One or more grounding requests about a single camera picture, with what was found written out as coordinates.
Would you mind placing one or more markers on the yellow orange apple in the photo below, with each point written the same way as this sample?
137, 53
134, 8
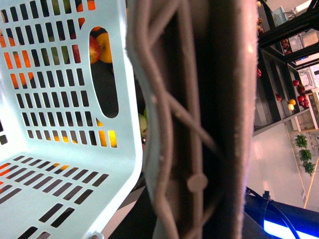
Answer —
105, 49

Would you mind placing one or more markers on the red yellow apple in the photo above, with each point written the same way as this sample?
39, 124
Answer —
94, 50

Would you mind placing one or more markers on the mint green plastic basket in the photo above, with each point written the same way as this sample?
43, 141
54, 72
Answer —
70, 150

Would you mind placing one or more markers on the grey-brown basket handle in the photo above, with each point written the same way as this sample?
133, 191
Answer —
196, 63

